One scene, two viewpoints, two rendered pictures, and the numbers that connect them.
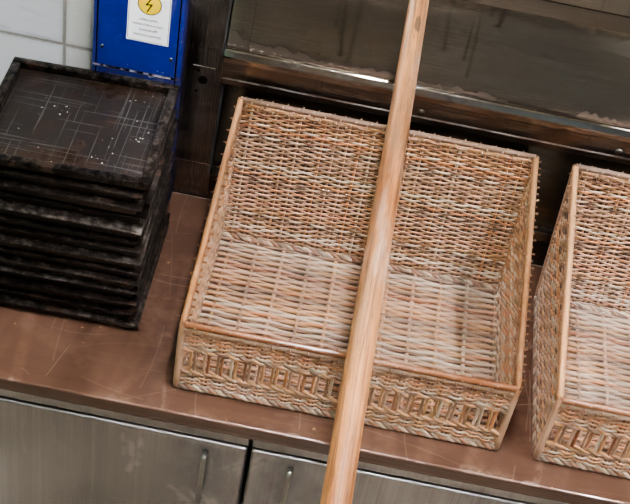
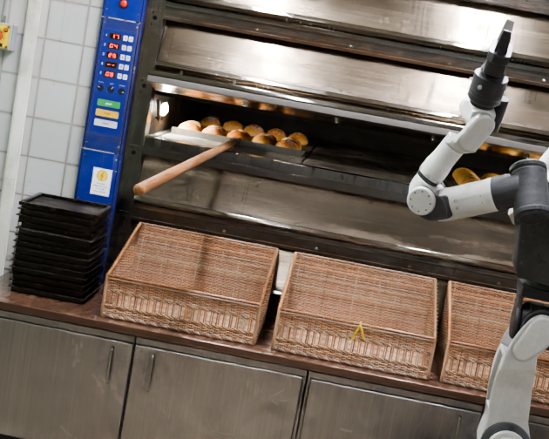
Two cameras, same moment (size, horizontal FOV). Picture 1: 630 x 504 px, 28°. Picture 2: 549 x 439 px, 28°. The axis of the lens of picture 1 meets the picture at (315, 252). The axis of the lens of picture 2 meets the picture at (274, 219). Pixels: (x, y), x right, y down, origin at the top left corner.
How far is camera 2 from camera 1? 2.41 m
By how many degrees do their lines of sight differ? 33
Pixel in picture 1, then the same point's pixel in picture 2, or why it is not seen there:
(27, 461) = (22, 364)
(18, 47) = not seen: hidden behind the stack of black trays
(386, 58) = (206, 201)
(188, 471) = (103, 363)
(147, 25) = (99, 185)
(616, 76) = (309, 208)
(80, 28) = (68, 192)
